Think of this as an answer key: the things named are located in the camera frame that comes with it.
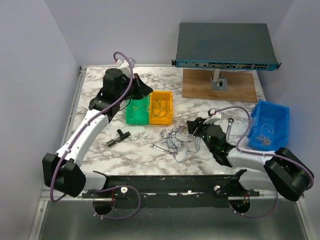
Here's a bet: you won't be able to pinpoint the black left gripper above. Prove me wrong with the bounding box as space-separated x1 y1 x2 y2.
116 73 154 103

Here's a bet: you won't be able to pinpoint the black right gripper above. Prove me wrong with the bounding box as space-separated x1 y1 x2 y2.
186 116 215 153

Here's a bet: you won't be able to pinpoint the blue purple cable bundle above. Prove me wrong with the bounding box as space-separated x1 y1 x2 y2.
159 121 205 163

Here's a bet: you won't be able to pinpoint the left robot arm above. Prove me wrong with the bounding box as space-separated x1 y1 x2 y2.
42 68 153 198

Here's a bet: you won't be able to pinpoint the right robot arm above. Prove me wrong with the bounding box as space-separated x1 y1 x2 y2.
186 117 314 202

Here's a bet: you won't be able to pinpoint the green plastic bin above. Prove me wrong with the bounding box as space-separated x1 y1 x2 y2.
125 95 150 125

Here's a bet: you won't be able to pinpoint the yellow plastic bin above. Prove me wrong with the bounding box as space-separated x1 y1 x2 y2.
149 91 173 126

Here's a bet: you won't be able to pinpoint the silver open-end wrench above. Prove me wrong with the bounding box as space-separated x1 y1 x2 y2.
149 144 179 158

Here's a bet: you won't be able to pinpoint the silver ratchet wrench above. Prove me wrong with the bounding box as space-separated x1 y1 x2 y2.
225 117 234 142

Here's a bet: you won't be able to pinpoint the brown wooden board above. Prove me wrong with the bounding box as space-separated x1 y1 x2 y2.
182 68 258 103

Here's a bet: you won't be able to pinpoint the grey metal stand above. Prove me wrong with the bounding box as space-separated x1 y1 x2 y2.
210 69 228 91

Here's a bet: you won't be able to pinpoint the black T-shaped tool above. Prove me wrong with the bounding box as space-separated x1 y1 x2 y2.
106 129 131 148

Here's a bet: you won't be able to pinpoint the blue plastic bin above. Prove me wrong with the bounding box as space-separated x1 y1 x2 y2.
247 99 290 151

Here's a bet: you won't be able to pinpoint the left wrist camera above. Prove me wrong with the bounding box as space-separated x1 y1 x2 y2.
115 58 136 77

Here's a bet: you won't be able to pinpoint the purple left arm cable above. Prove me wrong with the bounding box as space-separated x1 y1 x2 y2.
49 51 142 221

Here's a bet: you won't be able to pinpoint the grey network switch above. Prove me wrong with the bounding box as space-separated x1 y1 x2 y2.
171 23 281 71

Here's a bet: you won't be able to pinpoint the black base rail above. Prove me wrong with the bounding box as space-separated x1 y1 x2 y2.
82 171 259 209

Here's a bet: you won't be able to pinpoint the aluminium frame rail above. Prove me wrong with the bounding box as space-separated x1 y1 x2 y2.
27 66 88 240

